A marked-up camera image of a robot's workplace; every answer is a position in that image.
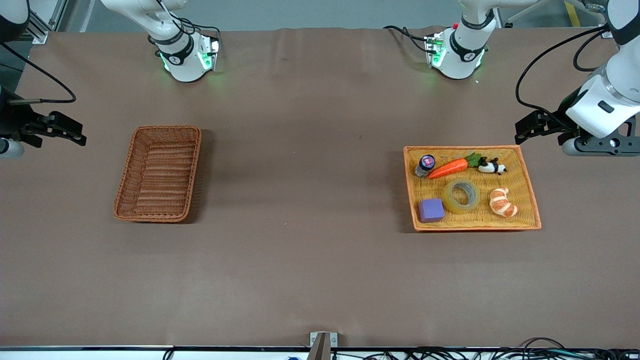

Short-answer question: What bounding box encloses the yellowish clear tape roll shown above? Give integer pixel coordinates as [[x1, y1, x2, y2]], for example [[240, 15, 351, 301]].
[[441, 177, 481, 215]]

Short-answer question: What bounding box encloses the orange wicker basket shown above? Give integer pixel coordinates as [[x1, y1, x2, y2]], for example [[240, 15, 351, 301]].
[[403, 145, 543, 232]]

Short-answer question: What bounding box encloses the brown wicker basket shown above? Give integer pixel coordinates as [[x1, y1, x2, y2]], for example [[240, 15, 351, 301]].
[[113, 125, 203, 223]]

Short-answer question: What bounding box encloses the small toy panda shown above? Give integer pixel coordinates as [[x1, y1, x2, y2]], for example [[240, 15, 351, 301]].
[[477, 157, 508, 176]]

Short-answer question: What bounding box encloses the toy croissant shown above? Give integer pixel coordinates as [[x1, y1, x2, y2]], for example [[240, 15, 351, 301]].
[[489, 187, 519, 218]]

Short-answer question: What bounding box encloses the orange toy carrot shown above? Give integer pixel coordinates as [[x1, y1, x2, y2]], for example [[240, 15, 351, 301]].
[[428, 153, 482, 180]]

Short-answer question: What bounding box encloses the small dark capped bottle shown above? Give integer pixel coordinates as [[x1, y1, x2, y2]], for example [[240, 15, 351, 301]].
[[414, 154, 437, 178]]

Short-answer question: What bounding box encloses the purple cube block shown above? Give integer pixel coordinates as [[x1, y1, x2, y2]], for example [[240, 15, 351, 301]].
[[418, 198, 446, 223]]

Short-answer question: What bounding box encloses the brown table cover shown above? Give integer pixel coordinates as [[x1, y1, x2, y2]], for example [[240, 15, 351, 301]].
[[0, 26, 640, 350]]

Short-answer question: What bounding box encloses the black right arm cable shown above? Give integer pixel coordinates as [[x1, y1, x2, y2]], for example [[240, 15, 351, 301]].
[[0, 42, 77, 105]]

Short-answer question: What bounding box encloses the black left base cable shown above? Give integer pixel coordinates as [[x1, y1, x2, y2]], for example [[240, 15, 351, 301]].
[[382, 24, 432, 54]]

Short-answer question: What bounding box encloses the black cable bundle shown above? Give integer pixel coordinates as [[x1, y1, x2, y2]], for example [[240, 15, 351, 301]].
[[330, 337, 640, 360]]

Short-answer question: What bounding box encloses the grey metal camera bracket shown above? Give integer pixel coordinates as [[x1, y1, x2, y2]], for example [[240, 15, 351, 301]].
[[306, 331, 339, 360]]

